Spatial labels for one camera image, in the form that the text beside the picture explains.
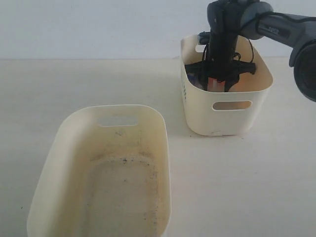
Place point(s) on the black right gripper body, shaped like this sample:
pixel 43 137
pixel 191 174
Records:
pixel 220 60

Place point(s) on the blue-capped tube moved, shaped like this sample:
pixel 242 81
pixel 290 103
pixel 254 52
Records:
pixel 193 78

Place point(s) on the orange-capped tube moved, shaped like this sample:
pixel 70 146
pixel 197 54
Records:
pixel 215 86

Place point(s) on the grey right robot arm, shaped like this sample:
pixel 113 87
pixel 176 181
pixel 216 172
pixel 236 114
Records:
pixel 254 19

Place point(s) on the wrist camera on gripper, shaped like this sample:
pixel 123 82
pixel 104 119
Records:
pixel 203 38

